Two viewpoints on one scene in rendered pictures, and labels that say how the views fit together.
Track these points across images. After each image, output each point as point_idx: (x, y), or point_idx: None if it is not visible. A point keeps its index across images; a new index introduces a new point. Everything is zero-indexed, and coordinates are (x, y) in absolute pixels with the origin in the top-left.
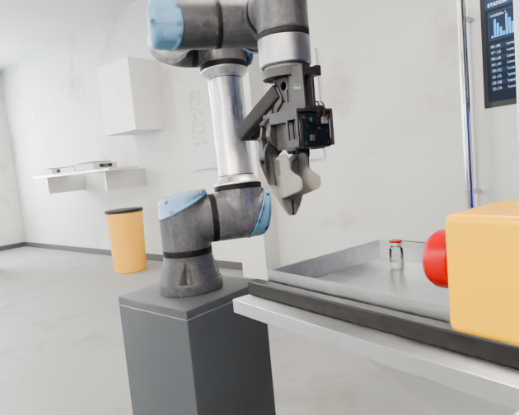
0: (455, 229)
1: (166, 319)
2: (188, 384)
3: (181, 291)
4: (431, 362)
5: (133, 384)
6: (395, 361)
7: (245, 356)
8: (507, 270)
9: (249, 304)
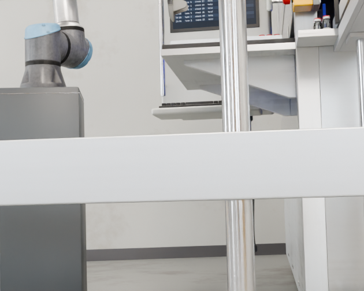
0: None
1: (57, 96)
2: (73, 137)
3: (54, 85)
4: (266, 44)
5: None
6: (253, 48)
7: None
8: None
9: (173, 48)
